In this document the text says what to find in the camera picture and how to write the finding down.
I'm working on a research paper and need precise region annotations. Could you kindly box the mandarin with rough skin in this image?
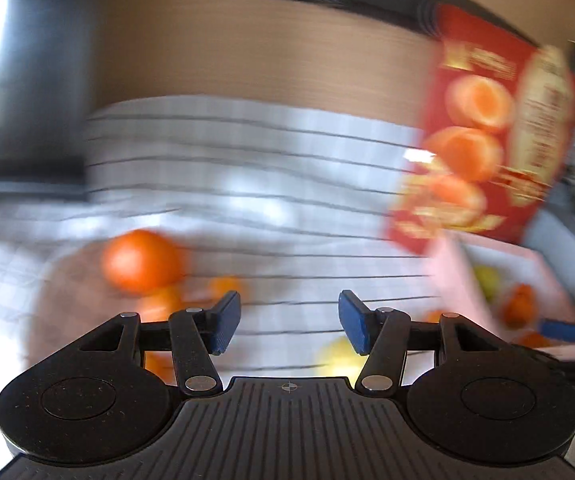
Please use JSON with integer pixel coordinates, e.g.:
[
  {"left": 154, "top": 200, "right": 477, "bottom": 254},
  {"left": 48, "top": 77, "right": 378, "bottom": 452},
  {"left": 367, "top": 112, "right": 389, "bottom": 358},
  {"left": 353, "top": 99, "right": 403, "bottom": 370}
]
[{"left": 513, "top": 330, "right": 554, "bottom": 349}]

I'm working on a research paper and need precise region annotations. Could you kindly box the medium mandarin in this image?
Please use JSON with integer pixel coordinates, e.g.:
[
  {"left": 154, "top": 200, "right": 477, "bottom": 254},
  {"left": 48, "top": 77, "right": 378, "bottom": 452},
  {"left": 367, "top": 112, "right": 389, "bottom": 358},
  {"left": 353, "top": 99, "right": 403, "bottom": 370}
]
[{"left": 136, "top": 286, "right": 188, "bottom": 323}]

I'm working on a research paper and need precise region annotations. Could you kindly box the green pear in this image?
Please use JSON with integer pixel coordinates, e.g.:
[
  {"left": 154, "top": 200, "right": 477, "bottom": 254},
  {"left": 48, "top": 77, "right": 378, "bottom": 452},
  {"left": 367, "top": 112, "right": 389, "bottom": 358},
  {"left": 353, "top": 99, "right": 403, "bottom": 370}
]
[
  {"left": 317, "top": 336, "right": 367, "bottom": 384},
  {"left": 473, "top": 264, "right": 502, "bottom": 304}
]

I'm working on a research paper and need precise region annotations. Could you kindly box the small kumquat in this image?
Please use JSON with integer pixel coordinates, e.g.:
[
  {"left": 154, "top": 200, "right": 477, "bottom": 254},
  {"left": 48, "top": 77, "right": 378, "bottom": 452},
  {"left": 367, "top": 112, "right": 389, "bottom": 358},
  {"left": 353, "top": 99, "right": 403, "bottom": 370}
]
[{"left": 208, "top": 275, "right": 246, "bottom": 302}]

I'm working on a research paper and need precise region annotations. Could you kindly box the tiny kumquat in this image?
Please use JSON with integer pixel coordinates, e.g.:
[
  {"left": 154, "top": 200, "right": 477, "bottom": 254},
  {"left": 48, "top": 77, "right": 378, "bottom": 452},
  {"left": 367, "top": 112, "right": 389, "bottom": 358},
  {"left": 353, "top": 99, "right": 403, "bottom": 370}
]
[{"left": 424, "top": 310, "right": 443, "bottom": 323}]

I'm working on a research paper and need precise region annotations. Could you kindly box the large orange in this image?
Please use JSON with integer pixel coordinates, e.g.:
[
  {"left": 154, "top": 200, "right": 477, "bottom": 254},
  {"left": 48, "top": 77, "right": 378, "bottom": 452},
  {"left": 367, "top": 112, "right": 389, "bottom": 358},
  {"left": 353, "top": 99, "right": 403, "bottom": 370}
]
[{"left": 101, "top": 229, "right": 189, "bottom": 296}]

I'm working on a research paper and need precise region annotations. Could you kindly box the pink gift box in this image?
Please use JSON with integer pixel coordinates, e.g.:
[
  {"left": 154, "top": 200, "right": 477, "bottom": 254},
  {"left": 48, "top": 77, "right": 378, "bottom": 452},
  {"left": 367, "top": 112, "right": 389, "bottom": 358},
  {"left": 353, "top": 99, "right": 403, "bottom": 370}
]
[{"left": 425, "top": 231, "right": 575, "bottom": 361}]

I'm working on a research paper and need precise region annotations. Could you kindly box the white black grid cloth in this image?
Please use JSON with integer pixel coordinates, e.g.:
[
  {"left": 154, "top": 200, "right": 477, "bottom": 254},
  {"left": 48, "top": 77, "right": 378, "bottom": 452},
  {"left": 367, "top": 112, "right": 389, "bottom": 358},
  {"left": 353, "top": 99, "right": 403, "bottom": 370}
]
[{"left": 0, "top": 96, "right": 440, "bottom": 468}]

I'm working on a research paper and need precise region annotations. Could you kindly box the red quail egg bag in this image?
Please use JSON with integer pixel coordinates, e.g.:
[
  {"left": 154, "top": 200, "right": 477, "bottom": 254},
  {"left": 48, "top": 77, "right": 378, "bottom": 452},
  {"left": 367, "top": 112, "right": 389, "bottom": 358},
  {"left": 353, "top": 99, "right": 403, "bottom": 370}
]
[{"left": 386, "top": 4, "right": 575, "bottom": 254}]

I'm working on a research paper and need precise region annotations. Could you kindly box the dark monitor screen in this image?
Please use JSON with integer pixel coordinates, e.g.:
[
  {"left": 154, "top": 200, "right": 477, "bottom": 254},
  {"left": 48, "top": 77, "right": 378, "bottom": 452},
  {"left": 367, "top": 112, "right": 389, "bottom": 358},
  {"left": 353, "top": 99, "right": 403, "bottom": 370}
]
[{"left": 0, "top": 0, "right": 99, "bottom": 200}]

